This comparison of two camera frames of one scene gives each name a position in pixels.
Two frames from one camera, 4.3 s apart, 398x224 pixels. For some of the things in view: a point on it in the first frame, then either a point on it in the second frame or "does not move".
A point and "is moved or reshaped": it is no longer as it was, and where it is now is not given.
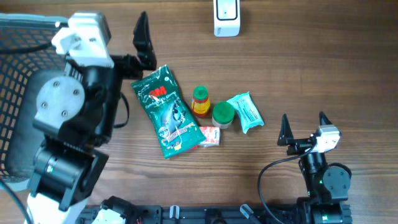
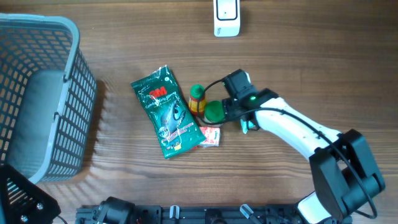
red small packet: [212, 135] does not move
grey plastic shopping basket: [21, 74] does not move
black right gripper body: [299, 146] to [231, 106]
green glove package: [176, 129] does not move
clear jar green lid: [222, 114] is moved or reshaped
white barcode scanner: [227, 18] does not move
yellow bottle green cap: [201, 103] is moved or reshaped
